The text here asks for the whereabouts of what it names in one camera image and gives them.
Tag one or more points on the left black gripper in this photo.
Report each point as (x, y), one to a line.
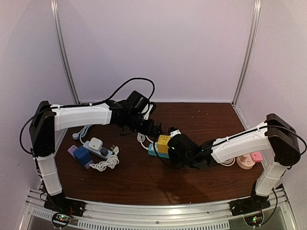
(148, 130)

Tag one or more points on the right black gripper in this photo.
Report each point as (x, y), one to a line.
(174, 161)

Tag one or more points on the yellow cube adapter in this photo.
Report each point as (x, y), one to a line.
(162, 143)

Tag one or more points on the teal power strip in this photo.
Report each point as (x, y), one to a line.
(153, 151)

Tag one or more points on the pink round socket base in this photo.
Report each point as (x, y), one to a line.
(245, 162)

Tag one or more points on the pink cube adapter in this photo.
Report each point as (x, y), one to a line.
(256, 156)

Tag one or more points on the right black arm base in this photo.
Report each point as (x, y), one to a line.
(250, 204)

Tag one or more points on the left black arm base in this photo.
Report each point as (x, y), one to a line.
(60, 203)

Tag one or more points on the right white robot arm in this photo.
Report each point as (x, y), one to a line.
(273, 134)

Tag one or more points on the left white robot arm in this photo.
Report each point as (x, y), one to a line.
(49, 119)

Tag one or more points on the dark grey charger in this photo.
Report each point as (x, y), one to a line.
(104, 151)

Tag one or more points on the white charger block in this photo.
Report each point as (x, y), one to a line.
(95, 144)

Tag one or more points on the grey-blue power strip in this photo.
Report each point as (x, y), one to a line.
(97, 153)

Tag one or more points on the dark blue cube adapter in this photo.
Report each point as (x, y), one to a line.
(83, 157)

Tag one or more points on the purple power strip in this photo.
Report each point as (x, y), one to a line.
(72, 149)

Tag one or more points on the aluminium front rail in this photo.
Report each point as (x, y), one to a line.
(202, 216)

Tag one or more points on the right aluminium frame post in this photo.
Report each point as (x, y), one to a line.
(255, 20)

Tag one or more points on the aluminium frame post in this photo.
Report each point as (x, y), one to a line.
(255, 20)
(62, 50)

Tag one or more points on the left aluminium frame post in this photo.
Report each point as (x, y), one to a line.
(62, 50)

